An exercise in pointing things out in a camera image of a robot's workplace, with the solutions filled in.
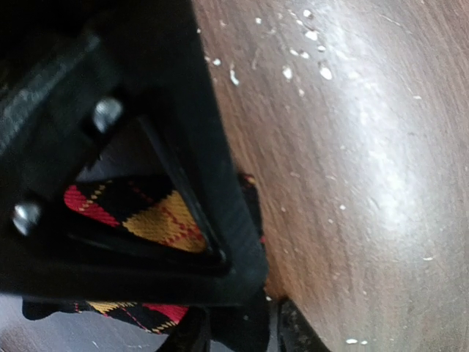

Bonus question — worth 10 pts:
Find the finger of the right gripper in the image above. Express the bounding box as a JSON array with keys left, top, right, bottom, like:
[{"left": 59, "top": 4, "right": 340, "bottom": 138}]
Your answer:
[{"left": 1, "top": 1, "right": 268, "bottom": 307}]

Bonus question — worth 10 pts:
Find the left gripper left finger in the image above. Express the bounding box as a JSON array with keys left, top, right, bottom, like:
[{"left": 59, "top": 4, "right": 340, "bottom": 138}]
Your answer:
[{"left": 160, "top": 307, "right": 211, "bottom": 352}]

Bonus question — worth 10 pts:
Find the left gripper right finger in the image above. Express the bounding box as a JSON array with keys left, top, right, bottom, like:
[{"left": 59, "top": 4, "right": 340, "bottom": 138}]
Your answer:
[{"left": 276, "top": 298, "right": 330, "bottom": 352}]

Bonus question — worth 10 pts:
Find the black argyle sock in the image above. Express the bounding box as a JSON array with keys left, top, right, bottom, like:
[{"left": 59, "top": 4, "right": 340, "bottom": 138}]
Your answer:
[{"left": 22, "top": 175, "right": 270, "bottom": 351}]

